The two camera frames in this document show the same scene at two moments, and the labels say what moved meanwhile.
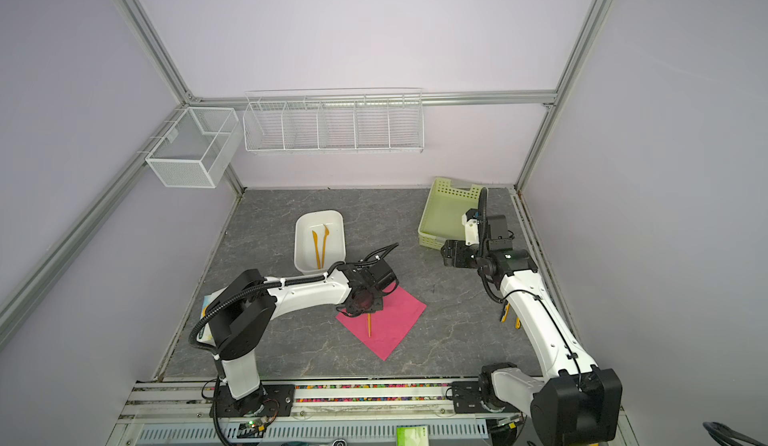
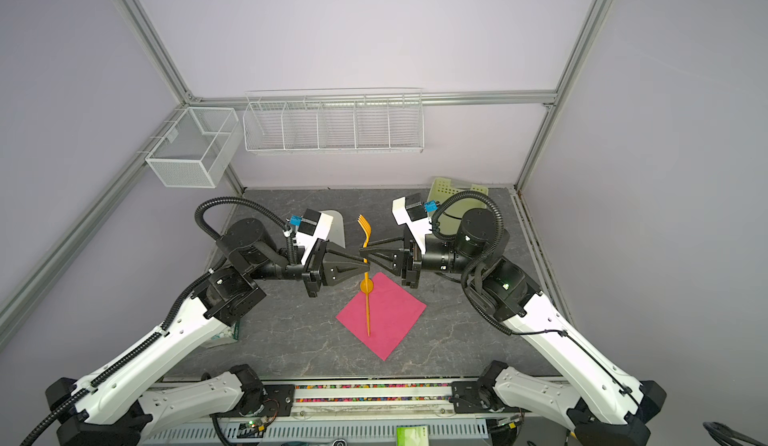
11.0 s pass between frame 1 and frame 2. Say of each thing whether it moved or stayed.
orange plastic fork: moved
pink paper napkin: stayed
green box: stayed
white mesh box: stayed
